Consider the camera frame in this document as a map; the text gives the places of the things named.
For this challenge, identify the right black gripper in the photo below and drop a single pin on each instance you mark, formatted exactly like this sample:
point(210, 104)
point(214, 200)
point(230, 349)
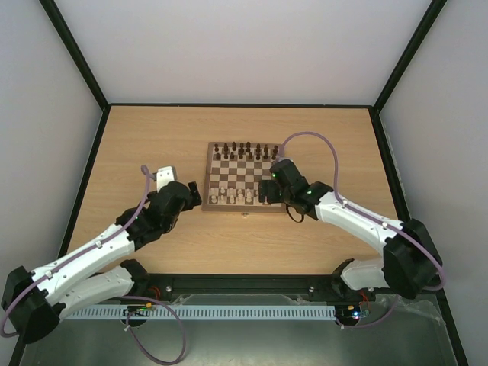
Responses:
point(265, 191)

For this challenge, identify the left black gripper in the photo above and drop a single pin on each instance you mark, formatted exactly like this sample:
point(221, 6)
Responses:
point(197, 199)

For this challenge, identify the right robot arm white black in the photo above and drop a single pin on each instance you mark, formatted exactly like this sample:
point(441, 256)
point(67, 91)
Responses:
point(408, 260)

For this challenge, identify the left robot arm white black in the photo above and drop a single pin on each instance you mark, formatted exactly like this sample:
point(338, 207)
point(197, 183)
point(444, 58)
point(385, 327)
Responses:
point(35, 302)

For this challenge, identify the wooden chess board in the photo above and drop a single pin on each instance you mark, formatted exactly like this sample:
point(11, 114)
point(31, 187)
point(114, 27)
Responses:
point(238, 175)

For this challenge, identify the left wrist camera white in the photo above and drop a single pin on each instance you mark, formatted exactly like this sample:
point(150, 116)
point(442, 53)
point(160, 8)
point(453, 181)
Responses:
point(165, 175)

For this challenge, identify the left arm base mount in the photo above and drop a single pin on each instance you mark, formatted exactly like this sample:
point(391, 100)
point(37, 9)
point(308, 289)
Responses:
point(155, 286)

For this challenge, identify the black aluminium frame rail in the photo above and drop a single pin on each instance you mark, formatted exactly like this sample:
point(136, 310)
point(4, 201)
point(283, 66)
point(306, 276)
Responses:
point(240, 284)

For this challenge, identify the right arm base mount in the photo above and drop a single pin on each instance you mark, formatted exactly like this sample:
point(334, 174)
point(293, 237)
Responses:
point(330, 288)

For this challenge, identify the light blue cable duct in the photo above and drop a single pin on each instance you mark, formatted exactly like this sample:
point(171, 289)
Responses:
point(209, 312)

